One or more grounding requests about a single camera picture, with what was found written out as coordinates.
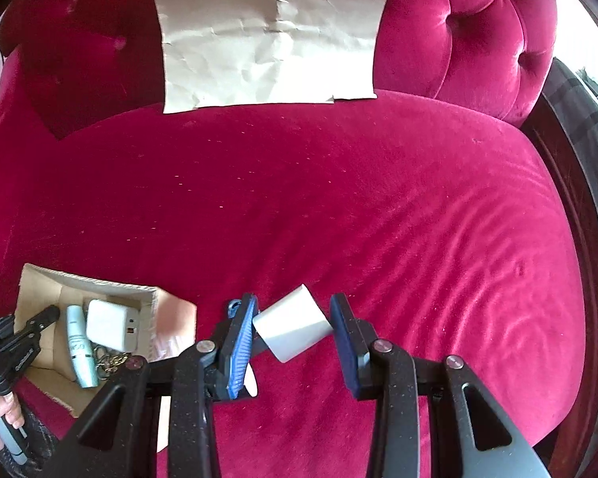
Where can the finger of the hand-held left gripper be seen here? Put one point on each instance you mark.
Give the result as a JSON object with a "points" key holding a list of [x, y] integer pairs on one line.
{"points": [[40, 321], [20, 361]]}

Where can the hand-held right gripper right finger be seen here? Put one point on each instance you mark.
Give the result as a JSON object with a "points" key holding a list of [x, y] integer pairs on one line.
{"points": [[346, 343]]}

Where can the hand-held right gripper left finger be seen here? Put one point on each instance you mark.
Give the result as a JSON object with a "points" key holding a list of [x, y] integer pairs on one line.
{"points": [[239, 343]]}

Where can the cardboard box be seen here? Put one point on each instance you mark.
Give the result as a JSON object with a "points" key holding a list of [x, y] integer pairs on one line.
{"points": [[42, 291]]}

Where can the white cosmetic tube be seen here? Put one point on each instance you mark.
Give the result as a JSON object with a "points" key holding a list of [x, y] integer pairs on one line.
{"points": [[79, 348]]}

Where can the small white plug adapter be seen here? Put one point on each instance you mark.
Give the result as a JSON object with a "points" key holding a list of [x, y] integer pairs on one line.
{"points": [[291, 326]]}

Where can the large white charger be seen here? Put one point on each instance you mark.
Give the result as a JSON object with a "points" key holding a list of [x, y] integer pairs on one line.
{"points": [[107, 326]]}

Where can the dark patterned clothing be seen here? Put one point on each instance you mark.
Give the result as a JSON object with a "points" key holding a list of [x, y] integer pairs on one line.
{"points": [[40, 438]]}

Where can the blue key fob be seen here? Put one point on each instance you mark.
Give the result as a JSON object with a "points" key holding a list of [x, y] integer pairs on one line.
{"points": [[233, 307]]}

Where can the red velvet sofa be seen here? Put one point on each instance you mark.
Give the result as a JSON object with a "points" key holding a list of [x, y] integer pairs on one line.
{"points": [[329, 209]]}

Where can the brown paper sheet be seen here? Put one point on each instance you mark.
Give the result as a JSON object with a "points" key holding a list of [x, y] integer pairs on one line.
{"points": [[269, 50]]}

